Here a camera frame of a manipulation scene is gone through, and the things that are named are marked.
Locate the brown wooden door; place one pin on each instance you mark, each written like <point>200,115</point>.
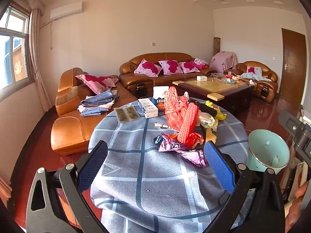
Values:
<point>291,65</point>

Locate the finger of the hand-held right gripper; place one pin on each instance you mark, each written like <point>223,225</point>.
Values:
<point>290,121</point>

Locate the tan wrapper piece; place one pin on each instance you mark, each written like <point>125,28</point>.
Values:
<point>210,134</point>

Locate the white air conditioner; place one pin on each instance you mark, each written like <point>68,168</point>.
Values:
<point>65,11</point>

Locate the light green waste bin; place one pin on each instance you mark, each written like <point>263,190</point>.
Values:
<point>264,148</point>

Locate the orange jar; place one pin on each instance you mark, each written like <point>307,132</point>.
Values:
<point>238,81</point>

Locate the white ice cream wrapper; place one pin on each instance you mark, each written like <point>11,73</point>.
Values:
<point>162,125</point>

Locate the white tissue box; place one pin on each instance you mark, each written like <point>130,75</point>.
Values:
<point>201,78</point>

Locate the folded pink blanket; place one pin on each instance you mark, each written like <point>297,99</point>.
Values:
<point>201,63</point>

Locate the orange leather chaise sofa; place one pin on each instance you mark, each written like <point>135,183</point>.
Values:
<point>70,128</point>

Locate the clear plastic wrap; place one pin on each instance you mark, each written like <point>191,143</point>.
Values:
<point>217,76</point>

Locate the small pink floral pillow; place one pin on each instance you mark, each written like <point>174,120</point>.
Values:
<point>251,70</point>

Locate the pink curtain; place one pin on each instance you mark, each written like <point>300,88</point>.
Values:
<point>36,53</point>

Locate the red foam fruit net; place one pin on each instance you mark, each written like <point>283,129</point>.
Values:
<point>188,123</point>

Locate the orange leather long sofa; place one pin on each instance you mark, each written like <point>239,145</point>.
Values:
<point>131,82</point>

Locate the blue checked folded clothes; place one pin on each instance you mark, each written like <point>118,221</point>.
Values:
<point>99,99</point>

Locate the red wrapper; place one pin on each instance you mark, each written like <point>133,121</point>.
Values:
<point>196,139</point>

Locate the pink floral cover cloth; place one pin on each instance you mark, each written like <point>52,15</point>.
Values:
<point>223,62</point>

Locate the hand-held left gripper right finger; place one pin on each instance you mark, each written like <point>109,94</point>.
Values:
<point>216,161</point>

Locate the red plastic bag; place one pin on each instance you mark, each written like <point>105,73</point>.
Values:
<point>172,102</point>

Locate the rolled beige mat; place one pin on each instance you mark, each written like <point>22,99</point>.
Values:
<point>217,46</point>

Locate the white medicine box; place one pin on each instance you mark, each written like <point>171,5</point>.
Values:
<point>148,108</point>

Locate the blue checked tablecloth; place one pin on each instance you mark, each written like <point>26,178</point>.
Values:
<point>150,174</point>

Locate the blue white yogurt carton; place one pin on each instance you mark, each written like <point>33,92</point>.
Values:
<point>160,103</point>

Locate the small blue candy wrapper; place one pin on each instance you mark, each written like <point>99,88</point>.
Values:
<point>158,139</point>

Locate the person's right hand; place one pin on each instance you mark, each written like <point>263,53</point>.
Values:
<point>297,213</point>

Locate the light blue cloth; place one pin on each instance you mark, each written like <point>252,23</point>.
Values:
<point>257,76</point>

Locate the purple foil wrapper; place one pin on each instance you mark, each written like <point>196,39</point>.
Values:
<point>192,156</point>

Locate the window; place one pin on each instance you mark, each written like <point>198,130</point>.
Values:
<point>14,53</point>

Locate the clear herb packet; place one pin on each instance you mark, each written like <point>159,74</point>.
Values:
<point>121,114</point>
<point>131,112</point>

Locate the dark wooden coffee table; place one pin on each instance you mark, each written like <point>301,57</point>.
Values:
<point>211,86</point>

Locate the orange leather armchair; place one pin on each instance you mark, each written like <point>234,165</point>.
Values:
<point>267,87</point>

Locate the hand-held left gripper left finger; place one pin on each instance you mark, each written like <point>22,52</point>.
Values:
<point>93,161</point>

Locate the yellow plastic bag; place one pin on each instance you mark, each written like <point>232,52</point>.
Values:
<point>220,115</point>

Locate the clear plastic bag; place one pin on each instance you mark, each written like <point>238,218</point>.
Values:
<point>206,120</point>

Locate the pile of small packets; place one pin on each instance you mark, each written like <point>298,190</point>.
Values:
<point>229,79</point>

